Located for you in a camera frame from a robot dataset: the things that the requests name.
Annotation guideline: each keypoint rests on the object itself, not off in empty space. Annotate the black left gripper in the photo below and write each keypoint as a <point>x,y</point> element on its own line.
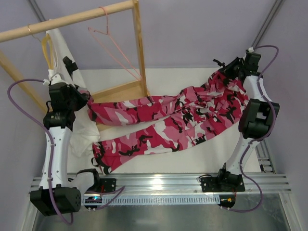
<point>80,96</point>

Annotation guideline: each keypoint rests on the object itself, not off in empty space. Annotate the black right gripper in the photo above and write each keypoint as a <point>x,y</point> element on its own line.
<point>231,66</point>

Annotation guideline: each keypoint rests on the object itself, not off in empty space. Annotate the pink camouflage trousers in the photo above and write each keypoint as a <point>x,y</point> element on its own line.
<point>193,116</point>

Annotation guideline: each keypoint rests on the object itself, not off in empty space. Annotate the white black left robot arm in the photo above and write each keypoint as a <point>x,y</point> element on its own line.
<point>56,194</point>

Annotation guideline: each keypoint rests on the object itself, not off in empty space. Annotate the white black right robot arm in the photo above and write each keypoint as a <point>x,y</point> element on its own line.
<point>250,68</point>

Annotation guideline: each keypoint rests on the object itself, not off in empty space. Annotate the yellow wooden hanger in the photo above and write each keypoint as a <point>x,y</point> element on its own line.
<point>47,47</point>

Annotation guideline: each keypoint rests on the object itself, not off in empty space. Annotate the white printed t-shirt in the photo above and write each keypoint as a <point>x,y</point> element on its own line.
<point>84,131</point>

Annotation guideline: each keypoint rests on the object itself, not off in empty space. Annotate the wooden clothes rack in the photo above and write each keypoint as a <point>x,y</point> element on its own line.
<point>131,90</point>

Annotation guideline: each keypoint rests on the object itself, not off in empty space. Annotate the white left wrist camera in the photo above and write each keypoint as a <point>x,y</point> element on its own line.
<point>53,80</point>

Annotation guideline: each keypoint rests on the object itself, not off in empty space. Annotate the pink wire hanger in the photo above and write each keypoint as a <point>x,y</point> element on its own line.
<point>107,33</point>

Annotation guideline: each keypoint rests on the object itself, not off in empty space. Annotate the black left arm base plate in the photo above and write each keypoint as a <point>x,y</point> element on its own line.
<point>103,185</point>

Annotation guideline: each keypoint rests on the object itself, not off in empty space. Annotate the slotted grey cable duct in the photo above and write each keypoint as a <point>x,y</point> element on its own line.
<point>95,200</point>

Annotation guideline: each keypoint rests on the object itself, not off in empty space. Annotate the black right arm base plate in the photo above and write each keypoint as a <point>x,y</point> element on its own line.
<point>217,184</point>

